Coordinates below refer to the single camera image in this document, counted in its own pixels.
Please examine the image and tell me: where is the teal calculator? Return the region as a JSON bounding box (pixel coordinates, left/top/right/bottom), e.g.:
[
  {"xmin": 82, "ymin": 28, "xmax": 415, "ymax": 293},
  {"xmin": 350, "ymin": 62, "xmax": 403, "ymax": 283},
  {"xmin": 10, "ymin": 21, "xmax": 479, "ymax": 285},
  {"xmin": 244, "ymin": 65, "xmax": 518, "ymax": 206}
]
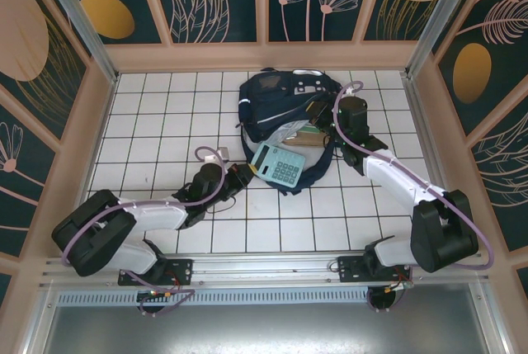
[{"xmin": 249, "ymin": 141, "xmax": 308, "ymax": 188}]

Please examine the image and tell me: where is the navy blue backpack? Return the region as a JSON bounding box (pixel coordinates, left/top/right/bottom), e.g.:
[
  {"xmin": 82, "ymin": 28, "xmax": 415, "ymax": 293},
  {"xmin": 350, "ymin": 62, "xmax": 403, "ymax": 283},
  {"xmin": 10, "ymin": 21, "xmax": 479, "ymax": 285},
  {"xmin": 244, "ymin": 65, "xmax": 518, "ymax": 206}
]
[{"xmin": 236, "ymin": 67, "xmax": 344, "ymax": 197}]

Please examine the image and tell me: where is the grey steel plate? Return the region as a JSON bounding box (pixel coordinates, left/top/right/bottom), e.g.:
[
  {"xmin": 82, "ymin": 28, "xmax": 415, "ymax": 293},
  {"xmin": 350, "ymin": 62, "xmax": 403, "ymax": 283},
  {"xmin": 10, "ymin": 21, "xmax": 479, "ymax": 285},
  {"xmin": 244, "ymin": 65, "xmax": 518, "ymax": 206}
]
[{"xmin": 40, "ymin": 303, "xmax": 511, "ymax": 354}]

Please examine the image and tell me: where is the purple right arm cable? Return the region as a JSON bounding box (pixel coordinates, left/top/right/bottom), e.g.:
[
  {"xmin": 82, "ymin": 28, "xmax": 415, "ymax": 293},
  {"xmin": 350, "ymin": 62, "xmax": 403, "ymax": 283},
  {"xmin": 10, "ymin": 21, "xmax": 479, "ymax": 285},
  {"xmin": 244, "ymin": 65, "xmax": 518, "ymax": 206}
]
[{"xmin": 332, "ymin": 80, "xmax": 496, "ymax": 314}]

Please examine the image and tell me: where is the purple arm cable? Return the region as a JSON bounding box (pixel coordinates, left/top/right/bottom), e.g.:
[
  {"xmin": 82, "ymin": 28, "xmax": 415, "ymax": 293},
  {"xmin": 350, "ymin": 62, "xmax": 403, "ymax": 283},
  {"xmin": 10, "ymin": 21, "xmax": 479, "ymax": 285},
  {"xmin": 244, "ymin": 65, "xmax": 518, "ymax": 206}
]
[
  {"xmin": 60, "ymin": 145, "xmax": 232, "ymax": 319},
  {"xmin": 332, "ymin": 80, "xmax": 496, "ymax": 314}
]

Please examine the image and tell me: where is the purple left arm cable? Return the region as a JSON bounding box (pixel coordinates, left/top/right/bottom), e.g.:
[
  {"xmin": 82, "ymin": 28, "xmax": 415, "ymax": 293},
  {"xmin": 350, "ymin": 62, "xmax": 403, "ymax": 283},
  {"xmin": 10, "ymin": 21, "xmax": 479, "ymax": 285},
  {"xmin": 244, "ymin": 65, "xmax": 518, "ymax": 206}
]
[{"xmin": 60, "ymin": 145, "xmax": 232, "ymax": 319}]

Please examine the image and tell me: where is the aluminium side rail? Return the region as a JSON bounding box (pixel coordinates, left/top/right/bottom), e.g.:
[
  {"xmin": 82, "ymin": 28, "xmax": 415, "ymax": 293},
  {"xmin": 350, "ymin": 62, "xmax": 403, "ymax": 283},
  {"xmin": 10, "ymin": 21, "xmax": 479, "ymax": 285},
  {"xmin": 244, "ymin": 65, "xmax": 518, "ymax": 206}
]
[{"xmin": 402, "ymin": 75, "xmax": 469, "ymax": 253}]

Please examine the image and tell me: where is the aluminium mounting rail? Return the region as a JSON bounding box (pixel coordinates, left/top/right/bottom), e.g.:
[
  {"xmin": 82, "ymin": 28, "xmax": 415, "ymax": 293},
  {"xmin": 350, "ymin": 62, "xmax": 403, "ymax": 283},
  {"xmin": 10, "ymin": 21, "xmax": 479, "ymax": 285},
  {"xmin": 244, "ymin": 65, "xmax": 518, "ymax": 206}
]
[{"xmin": 39, "ymin": 249, "xmax": 491, "ymax": 290}]

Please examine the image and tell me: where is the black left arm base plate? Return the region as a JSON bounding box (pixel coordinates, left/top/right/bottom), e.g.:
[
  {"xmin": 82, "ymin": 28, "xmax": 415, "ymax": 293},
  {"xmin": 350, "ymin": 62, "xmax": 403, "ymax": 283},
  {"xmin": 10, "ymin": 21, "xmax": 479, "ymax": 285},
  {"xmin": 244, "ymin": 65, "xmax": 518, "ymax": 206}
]
[{"xmin": 117, "ymin": 257, "xmax": 195, "ymax": 287}]

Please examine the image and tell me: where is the slotted grey cable tray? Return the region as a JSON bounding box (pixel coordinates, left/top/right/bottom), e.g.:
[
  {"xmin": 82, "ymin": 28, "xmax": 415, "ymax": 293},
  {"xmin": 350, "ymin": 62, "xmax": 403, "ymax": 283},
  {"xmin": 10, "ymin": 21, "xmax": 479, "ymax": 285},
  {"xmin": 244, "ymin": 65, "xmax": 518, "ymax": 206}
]
[{"xmin": 54, "ymin": 290, "xmax": 375, "ymax": 306}]

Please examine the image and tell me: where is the left base wire connector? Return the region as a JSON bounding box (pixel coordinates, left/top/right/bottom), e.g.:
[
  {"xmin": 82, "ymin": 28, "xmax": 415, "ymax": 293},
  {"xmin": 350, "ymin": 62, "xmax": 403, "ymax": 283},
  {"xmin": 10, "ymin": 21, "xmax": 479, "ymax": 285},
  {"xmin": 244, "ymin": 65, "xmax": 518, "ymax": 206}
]
[{"xmin": 138, "ymin": 271, "xmax": 185, "ymax": 301}]

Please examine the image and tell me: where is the base wire connector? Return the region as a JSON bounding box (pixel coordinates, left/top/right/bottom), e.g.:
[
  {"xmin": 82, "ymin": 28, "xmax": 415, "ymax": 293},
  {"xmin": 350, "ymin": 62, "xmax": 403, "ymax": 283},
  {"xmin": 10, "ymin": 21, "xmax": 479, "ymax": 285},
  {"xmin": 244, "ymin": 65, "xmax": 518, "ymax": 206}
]
[
  {"xmin": 386, "ymin": 273, "xmax": 415, "ymax": 294},
  {"xmin": 138, "ymin": 271, "xmax": 185, "ymax": 301}
]

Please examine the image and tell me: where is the aluminium frame post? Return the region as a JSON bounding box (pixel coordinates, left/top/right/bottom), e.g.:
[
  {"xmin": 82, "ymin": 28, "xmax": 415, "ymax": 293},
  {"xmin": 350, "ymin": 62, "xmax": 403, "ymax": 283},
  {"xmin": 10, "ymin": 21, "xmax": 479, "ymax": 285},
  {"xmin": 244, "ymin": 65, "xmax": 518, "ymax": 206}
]
[
  {"xmin": 404, "ymin": 0, "xmax": 483, "ymax": 79},
  {"xmin": 33, "ymin": 0, "xmax": 120, "ymax": 83}
]

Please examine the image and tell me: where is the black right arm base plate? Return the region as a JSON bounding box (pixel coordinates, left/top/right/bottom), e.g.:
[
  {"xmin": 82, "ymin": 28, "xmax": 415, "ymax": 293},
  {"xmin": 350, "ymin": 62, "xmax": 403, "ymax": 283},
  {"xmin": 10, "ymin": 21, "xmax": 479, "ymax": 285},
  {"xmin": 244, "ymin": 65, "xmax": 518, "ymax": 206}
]
[{"xmin": 337, "ymin": 254, "xmax": 414, "ymax": 286}]

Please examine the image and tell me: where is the right base wire connector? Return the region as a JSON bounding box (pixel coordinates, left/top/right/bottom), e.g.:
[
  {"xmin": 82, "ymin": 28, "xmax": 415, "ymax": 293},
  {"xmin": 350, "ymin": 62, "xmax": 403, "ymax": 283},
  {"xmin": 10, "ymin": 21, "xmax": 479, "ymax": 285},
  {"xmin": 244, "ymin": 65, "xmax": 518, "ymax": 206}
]
[{"xmin": 386, "ymin": 273, "xmax": 415, "ymax": 294}]

